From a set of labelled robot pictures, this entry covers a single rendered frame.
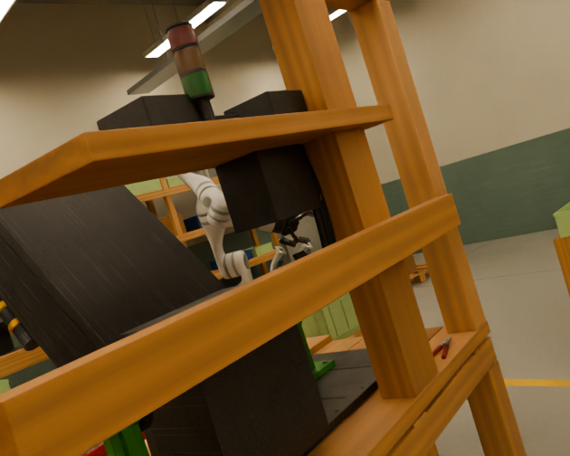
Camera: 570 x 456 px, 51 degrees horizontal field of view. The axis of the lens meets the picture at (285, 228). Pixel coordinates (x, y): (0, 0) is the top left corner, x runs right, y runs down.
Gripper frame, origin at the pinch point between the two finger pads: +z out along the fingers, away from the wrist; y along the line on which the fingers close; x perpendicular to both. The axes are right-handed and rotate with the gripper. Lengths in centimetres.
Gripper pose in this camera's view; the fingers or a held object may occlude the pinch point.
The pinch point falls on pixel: (312, 227)
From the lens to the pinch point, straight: 193.4
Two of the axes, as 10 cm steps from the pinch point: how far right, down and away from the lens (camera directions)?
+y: 2.9, -8.8, -3.7
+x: -2.4, -4.4, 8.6
